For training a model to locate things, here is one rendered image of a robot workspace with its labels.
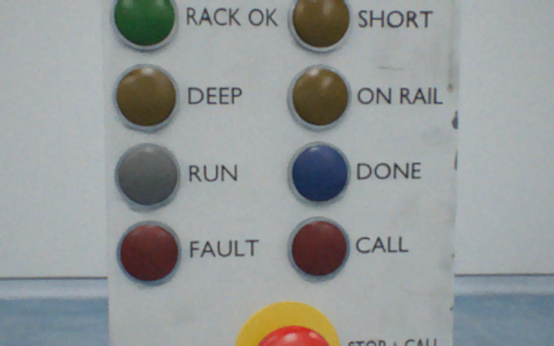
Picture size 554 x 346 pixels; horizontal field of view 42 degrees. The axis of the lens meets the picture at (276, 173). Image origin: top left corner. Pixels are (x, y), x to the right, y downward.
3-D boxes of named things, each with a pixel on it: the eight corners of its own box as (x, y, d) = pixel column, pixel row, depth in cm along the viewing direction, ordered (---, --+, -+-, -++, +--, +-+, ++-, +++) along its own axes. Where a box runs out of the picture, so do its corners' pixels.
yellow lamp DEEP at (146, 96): (177, 127, 32) (176, 65, 32) (114, 127, 32) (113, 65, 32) (178, 126, 33) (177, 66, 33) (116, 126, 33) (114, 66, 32)
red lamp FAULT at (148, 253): (179, 283, 33) (179, 224, 33) (118, 286, 33) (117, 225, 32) (179, 279, 34) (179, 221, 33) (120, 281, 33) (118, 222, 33)
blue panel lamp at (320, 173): (350, 203, 34) (351, 145, 33) (292, 204, 33) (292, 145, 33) (346, 200, 34) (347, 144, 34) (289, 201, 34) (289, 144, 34)
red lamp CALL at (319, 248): (349, 278, 34) (350, 221, 34) (291, 280, 34) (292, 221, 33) (345, 274, 35) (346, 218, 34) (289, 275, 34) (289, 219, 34)
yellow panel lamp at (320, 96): (351, 126, 33) (352, 66, 33) (292, 126, 33) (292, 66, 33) (347, 125, 34) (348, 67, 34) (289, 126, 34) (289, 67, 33)
